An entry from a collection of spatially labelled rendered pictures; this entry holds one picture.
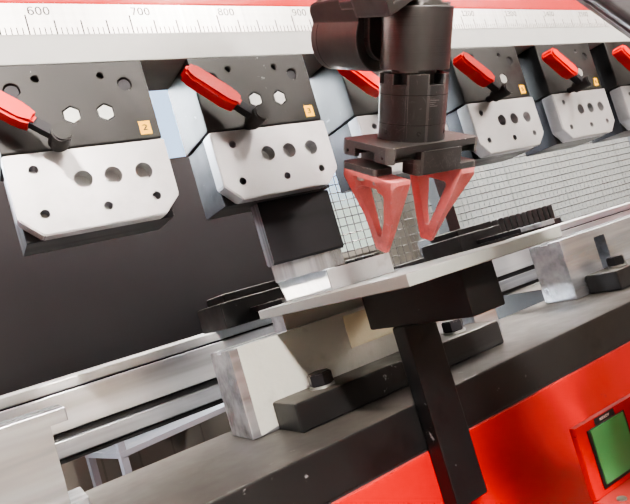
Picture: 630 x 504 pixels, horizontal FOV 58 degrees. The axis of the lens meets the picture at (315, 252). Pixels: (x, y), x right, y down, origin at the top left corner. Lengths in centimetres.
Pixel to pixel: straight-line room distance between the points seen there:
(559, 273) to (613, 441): 46
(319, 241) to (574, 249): 45
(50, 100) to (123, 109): 7
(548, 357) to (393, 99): 37
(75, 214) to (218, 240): 65
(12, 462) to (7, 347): 54
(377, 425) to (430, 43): 33
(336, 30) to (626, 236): 72
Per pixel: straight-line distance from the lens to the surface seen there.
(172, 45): 67
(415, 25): 47
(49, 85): 62
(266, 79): 69
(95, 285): 112
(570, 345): 74
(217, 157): 63
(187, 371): 86
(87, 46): 65
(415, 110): 48
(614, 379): 80
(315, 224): 70
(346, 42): 52
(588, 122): 108
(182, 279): 116
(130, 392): 84
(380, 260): 63
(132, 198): 59
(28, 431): 57
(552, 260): 97
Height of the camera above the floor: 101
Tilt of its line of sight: 3 degrees up
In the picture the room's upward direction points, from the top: 16 degrees counter-clockwise
